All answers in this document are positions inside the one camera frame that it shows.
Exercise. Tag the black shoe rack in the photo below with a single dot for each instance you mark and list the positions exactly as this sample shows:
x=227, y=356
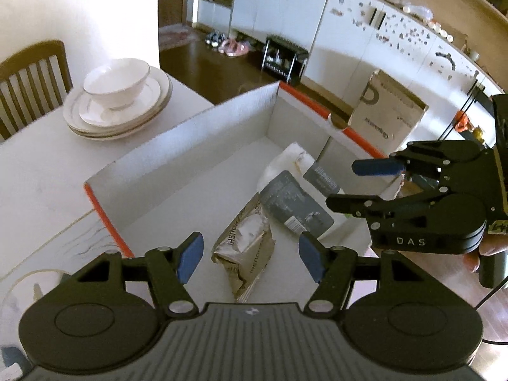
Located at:
x=285, y=53

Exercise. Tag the large white plate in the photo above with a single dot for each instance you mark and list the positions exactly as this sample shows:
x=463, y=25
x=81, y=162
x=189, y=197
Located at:
x=75, y=119

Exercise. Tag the brown door mat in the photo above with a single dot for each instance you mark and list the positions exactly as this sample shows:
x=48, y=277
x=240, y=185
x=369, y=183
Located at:
x=176, y=37

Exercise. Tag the clear plastic container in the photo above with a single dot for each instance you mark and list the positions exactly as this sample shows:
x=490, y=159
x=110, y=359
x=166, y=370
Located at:
x=24, y=297

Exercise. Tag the white crumpled tissue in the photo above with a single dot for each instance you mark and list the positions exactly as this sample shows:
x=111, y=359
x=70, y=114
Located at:
x=285, y=158

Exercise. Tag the brown paper bag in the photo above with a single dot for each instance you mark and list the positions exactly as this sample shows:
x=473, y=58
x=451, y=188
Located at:
x=389, y=119

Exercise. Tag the white porcelain bowl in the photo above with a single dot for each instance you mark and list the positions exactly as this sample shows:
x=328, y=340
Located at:
x=117, y=81

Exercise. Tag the small grey packet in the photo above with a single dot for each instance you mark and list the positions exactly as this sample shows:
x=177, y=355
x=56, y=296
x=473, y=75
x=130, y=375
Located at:
x=323, y=176

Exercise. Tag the white cardboard box orange rim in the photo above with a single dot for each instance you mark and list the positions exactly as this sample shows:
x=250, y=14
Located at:
x=190, y=158

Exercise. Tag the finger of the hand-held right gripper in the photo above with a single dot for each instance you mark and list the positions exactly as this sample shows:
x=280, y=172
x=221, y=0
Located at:
x=357, y=203
x=375, y=167

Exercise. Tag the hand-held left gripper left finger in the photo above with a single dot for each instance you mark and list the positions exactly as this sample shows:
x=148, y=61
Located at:
x=190, y=258

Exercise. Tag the beige snack wrapper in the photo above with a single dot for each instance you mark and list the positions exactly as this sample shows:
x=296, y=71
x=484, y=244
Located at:
x=242, y=246

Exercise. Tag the small white plate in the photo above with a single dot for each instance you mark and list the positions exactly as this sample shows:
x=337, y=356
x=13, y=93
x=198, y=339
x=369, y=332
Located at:
x=149, y=97

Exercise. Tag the dark sneaker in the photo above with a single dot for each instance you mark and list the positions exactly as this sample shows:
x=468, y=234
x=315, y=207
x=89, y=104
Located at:
x=214, y=39

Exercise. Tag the person's right hand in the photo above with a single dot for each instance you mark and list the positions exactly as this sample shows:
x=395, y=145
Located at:
x=472, y=262

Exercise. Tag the dark grey flat packet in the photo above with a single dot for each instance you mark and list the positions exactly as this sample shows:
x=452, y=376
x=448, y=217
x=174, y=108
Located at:
x=289, y=198

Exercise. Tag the white cabinet row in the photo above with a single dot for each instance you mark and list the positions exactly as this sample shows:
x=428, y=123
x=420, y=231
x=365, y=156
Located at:
x=341, y=27

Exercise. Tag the brown wooden chair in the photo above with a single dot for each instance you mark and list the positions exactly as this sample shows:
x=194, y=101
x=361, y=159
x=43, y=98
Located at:
x=35, y=79

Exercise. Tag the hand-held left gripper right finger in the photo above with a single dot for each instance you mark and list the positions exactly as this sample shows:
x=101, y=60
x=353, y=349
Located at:
x=311, y=258

